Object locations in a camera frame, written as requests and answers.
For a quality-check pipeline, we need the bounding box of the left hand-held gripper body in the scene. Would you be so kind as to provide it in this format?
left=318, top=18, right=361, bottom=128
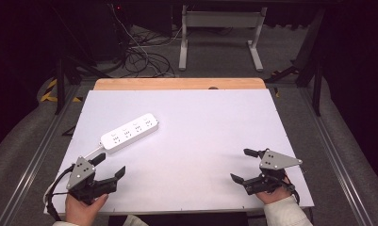
left=66, top=155, right=118, bottom=205

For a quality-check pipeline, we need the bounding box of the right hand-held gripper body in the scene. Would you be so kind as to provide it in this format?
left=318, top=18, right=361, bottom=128
left=243, top=150, right=304, bottom=196

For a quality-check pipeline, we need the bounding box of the person's right hand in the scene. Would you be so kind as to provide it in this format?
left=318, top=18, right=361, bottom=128
left=255, top=187, right=293, bottom=205

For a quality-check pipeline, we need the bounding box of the person's left hand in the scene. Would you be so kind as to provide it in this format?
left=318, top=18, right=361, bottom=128
left=64, top=193, right=109, bottom=226

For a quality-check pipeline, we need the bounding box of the white power strip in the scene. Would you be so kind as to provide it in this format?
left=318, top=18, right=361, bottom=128
left=100, top=112, right=160, bottom=154

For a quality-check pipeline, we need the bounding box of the person's white clothing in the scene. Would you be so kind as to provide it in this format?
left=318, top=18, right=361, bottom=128
left=122, top=214, right=150, bottom=226

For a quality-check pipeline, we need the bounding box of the white board sheet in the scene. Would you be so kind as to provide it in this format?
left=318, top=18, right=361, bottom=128
left=44, top=89, right=315, bottom=216

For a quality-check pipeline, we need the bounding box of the yellow black hazard tape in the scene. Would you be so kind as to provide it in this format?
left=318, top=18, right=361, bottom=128
left=40, top=78, right=83, bottom=104

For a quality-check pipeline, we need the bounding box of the black tripod stand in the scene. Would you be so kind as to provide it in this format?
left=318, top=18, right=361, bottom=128
left=49, top=6, right=113, bottom=116

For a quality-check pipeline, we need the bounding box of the black metal stand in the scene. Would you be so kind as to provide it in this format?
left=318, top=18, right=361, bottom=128
left=265, top=8, right=326, bottom=118

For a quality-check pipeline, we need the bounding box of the wooden table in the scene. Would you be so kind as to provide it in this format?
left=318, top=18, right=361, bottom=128
left=92, top=77, right=267, bottom=91

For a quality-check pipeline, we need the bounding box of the dark cabinet with red light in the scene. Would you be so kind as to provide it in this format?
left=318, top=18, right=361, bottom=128
left=90, top=0, right=132, bottom=61

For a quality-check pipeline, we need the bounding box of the white power strip cable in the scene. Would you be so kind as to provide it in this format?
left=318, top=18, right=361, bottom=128
left=82, top=142, right=104, bottom=160

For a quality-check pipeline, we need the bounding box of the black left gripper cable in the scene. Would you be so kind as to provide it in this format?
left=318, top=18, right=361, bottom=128
left=44, top=164, right=76, bottom=222

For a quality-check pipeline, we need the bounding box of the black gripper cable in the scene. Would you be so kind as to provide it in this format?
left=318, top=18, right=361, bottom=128
left=283, top=173, right=302, bottom=205
left=44, top=164, right=76, bottom=222

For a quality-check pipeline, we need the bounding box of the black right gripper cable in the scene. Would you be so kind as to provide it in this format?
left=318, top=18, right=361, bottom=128
left=283, top=173, right=302, bottom=205

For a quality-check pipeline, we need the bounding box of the aluminium floor rail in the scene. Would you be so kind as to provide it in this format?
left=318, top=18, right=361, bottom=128
left=298, top=88, right=375, bottom=226
left=0, top=84, right=81, bottom=226

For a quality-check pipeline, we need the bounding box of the black floor cable bundle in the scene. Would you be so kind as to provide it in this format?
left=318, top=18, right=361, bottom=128
left=123, top=46, right=177, bottom=78

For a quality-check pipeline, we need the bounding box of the white floor cable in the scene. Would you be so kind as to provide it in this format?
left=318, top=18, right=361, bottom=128
left=109, top=3, right=167, bottom=77

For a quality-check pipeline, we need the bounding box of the white metal desk frame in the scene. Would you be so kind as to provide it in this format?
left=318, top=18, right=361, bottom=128
left=178, top=4, right=269, bottom=72

